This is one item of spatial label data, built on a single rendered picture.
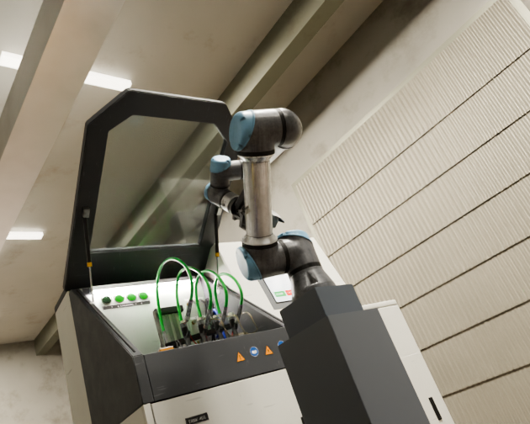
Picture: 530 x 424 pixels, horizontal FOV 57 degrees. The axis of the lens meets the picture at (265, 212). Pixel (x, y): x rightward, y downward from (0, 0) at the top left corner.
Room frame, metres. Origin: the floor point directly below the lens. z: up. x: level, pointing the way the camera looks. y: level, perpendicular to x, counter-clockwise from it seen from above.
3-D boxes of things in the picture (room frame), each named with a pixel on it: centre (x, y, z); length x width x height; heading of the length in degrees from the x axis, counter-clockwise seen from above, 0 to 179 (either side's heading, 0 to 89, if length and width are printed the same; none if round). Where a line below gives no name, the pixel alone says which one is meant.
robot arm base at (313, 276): (1.58, -0.05, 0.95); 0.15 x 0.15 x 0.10
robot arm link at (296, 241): (1.57, -0.05, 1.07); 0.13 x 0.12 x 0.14; 117
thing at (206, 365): (1.87, 0.34, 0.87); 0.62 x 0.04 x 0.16; 131
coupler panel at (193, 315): (2.41, 0.49, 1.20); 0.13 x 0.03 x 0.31; 131
